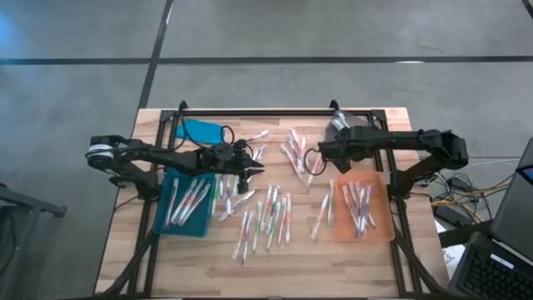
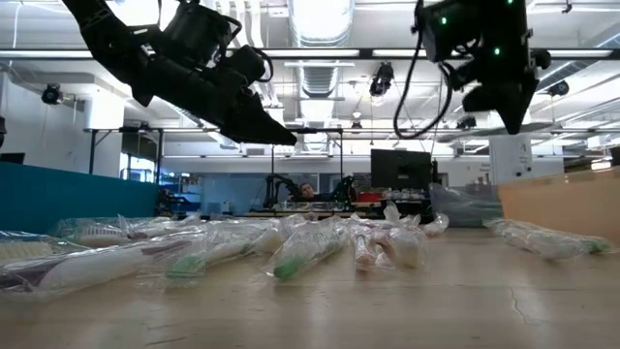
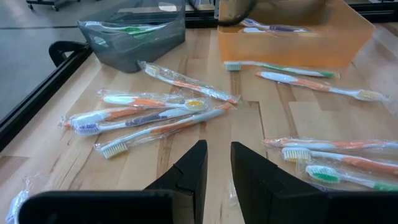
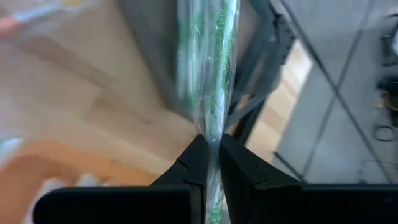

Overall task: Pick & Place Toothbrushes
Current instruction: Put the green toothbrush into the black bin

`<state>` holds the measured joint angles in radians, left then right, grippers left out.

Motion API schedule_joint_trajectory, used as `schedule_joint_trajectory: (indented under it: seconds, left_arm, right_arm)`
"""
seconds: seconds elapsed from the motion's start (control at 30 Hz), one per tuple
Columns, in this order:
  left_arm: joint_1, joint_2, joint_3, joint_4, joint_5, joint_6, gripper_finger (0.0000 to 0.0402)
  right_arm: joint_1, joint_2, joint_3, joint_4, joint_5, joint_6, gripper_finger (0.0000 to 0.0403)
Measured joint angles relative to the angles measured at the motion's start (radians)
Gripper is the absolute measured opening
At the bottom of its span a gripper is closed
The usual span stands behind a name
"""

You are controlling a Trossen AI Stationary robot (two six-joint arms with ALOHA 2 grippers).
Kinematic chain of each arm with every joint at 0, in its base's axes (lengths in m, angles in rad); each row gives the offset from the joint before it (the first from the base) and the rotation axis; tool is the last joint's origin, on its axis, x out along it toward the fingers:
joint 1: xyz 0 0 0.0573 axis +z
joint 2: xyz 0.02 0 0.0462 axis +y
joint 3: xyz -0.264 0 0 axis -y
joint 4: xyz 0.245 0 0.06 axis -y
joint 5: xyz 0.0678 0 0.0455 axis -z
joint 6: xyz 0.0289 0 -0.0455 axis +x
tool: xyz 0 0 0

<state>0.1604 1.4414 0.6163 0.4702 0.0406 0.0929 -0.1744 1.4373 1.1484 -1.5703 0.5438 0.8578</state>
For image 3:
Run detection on grey plastic bin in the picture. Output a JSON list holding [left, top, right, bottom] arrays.
[[76, 0, 187, 74]]

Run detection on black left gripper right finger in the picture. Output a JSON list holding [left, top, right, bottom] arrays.
[[230, 141, 398, 224]]

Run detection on black table bracket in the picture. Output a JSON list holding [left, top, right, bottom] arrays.
[[49, 40, 90, 68]]

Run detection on green white toothbrush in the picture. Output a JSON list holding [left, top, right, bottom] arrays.
[[81, 20, 167, 32], [304, 164, 398, 192], [124, 26, 169, 40], [223, 60, 340, 79]]

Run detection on purple white toothbrush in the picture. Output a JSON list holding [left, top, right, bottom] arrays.
[[241, 17, 308, 33], [73, 107, 195, 136], [238, 26, 271, 34]]

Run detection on black wheeled frame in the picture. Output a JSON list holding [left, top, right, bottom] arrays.
[[26, 0, 81, 12]]

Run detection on cardboard box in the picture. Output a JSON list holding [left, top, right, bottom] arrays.
[[216, 0, 376, 69]]

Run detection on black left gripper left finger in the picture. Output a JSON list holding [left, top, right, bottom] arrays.
[[17, 139, 208, 224]]

